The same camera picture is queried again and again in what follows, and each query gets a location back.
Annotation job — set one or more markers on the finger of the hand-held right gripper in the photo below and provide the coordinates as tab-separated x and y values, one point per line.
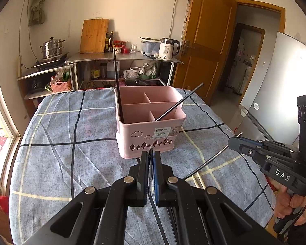
247	150
234	143

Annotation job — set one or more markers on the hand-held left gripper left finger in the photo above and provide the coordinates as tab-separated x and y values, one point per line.
144	168

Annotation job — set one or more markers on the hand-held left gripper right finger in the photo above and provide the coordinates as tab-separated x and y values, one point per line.
156	173

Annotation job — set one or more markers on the pink plastic chopstick basket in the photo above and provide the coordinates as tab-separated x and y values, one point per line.
142	137

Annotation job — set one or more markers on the black chopstick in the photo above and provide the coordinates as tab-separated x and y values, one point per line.
206	163
117	81
181	100
159	222

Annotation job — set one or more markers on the person's right hand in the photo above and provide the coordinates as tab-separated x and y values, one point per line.
283	204

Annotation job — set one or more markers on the silver refrigerator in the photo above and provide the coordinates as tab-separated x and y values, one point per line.
278	81

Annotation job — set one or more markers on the blue checked tablecloth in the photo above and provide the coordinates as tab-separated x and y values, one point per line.
66	145

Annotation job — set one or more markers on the black pot with lid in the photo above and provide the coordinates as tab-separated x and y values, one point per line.
134	82

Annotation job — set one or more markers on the crumpled plastic bags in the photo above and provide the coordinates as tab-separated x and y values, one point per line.
149	70

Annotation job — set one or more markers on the wooden door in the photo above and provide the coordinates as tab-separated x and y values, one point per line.
206	43

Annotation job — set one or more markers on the plastic jug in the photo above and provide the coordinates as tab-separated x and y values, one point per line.
111	70

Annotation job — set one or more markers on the soy sauce bottle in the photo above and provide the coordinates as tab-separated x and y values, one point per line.
94	71

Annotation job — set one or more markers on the white electric kettle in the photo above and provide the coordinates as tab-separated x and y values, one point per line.
167	49

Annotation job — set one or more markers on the small pink woven basket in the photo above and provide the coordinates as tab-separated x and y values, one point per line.
61	86

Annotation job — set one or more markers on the stainless steel kitchen counter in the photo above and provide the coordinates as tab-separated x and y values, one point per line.
104	55

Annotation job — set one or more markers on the clear glass cup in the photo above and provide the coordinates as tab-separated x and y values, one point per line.
133	48

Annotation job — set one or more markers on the water filter jug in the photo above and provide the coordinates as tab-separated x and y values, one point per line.
149	47

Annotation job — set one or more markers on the red lidded jar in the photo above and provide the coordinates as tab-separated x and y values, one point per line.
117	44

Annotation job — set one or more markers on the dark oil bottle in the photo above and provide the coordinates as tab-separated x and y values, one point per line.
111	42

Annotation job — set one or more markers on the black appliance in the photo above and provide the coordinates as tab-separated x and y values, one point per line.
34	85

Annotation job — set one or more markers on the bamboo cutting board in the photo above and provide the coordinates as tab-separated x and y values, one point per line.
94	35

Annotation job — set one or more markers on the black cooktop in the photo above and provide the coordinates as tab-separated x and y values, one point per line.
49	62

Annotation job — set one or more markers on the metal cooktop stand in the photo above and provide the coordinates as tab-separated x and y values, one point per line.
28	75

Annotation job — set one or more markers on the stainless steel steamer pot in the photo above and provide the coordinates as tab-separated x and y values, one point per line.
52	48

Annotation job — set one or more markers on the window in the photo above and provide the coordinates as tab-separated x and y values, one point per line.
3	99

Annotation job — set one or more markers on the hanging cloth bag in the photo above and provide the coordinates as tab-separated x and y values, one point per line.
37	11

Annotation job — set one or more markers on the wall power socket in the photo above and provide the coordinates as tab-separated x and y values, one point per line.
18	65

